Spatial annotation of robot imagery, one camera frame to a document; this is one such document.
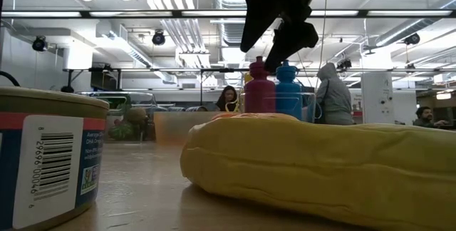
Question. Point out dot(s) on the magenta squeeze bottle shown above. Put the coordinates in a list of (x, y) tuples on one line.
[(260, 92)]

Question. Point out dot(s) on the black overhead frame bar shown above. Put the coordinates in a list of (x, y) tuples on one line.
[(362, 13)]

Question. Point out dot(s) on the person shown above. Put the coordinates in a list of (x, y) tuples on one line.
[(425, 117), (228, 99), (335, 95)]

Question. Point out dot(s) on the green striped-leaf plant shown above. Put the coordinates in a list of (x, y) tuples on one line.
[(123, 111)]

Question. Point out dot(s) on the white pillar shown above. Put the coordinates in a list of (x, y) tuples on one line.
[(377, 95)]

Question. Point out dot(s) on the black ceiling spotlight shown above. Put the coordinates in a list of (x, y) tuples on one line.
[(343, 64), (158, 38), (412, 38), (39, 43)]

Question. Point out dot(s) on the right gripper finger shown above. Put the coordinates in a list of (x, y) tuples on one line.
[(292, 42), (256, 28)]

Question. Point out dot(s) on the dark grape bunch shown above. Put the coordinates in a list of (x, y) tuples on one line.
[(146, 129)]

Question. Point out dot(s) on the yellow banana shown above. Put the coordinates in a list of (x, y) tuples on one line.
[(303, 174)]

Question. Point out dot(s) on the black background rig frame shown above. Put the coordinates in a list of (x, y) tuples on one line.
[(228, 70)]

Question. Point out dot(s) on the tin can blue label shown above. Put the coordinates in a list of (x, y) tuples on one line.
[(46, 174)]

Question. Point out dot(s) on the orange carrot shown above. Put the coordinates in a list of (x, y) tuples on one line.
[(256, 116)]

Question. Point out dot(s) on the blue squeeze bottle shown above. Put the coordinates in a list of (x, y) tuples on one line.
[(288, 92)]

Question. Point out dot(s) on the orange plastic bin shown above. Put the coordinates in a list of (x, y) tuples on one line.
[(174, 127)]

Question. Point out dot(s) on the brown kiwi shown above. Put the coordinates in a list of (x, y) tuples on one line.
[(135, 115)]

